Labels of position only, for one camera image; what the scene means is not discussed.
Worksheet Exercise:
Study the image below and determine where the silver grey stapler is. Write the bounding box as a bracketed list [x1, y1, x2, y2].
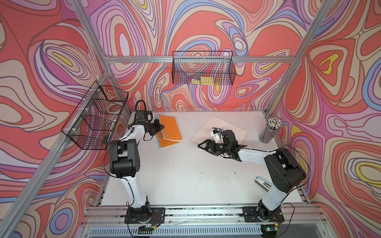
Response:
[255, 176, 272, 192]

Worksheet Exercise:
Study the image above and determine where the orange nusign notebook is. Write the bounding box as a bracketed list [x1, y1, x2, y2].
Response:
[156, 132, 180, 149]
[158, 115, 182, 141]

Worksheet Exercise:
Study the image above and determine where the black wire basket left wall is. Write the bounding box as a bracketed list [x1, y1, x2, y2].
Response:
[61, 82, 129, 150]

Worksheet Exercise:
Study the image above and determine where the white lined notebook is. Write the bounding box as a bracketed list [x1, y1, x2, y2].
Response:
[191, 117, 247, 144]

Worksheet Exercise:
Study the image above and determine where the black wire basket back wall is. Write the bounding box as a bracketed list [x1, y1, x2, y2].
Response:
[172, 50, 236, 86]

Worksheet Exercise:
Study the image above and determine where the black wire basket wall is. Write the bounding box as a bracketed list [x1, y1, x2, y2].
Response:
[61, 82, 129, 150]
[172, 50, 236, 86]

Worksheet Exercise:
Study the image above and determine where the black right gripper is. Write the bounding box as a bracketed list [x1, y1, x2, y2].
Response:
[198, 139, 230, 156]

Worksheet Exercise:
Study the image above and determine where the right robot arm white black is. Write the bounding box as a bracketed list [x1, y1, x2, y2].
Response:
[197, 128, 307, 222]

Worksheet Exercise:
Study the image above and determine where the clear cup of pencils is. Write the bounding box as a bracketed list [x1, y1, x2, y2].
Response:
[259, 118, 283, 143]

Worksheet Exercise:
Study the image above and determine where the yellow sticky notes pad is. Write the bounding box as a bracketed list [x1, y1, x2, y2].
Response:
[190, 76, 215, 85]

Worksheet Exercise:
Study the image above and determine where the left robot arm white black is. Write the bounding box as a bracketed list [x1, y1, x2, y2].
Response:
[108, 110, 164, 224]

